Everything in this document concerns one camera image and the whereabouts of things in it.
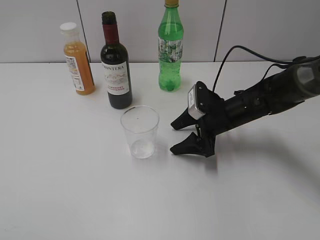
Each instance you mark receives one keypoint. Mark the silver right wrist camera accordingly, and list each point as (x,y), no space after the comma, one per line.
(193,104)

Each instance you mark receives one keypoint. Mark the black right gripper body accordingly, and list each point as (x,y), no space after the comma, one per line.
(215,120)

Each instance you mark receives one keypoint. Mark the transparent plastic cup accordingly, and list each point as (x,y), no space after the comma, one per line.
(140,124)

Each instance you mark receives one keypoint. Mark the red wine bottle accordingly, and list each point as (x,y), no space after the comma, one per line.
(115,62)

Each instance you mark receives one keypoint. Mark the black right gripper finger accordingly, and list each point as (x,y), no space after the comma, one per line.
(183,121)
(195,145)

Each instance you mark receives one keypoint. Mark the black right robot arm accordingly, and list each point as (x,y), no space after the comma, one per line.
(272,95)

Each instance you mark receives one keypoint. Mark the orange juice bottle white cap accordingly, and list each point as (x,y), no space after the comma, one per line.
(75,53)

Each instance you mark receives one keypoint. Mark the green soda bottle yellow cap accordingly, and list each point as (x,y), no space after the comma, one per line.
(170,47)

